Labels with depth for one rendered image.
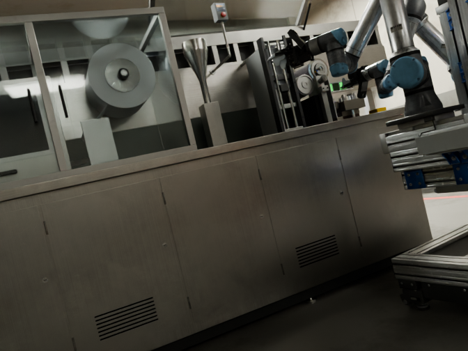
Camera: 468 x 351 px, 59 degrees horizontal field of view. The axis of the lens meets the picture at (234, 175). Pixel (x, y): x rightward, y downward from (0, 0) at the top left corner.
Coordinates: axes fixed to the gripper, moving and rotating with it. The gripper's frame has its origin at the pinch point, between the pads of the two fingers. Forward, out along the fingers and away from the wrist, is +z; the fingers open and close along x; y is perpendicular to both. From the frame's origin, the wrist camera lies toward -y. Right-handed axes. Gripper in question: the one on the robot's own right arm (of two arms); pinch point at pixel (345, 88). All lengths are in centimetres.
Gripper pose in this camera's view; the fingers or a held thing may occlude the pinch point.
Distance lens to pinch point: 260.3
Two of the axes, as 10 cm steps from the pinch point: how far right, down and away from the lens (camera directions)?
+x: -8.9, 2.1, -3.9
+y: -2.3, -9.7, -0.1
